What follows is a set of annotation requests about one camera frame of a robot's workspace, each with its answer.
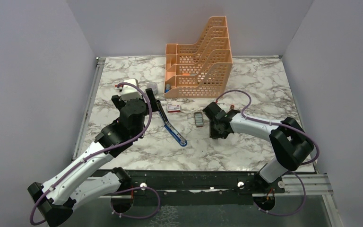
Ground blue item in organizer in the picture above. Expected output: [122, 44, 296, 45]
[165, 84, 172, 93]

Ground aluminium front rail frame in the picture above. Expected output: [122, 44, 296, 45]
[47, 174, 342, 227]

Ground left aluminium side rail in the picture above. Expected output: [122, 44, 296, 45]
[71, 57, 106, 161]

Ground orange plastic file organizer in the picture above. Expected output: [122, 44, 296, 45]
[164, 16, 233, 98]

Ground red white staple box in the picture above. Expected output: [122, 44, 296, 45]
[166, 104, 181, 113]

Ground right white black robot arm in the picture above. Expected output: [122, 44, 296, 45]
[203, 102, 315, 192]

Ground clear plastic jar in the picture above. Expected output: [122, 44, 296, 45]
[147, 81, 158, 95]

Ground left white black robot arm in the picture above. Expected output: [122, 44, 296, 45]
[27, 83, 158, 227]

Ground staple tray with staples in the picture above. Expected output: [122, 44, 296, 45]
[194, 112, 204, 127]

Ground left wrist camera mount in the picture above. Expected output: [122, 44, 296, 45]
[115, 79, 142, 102]

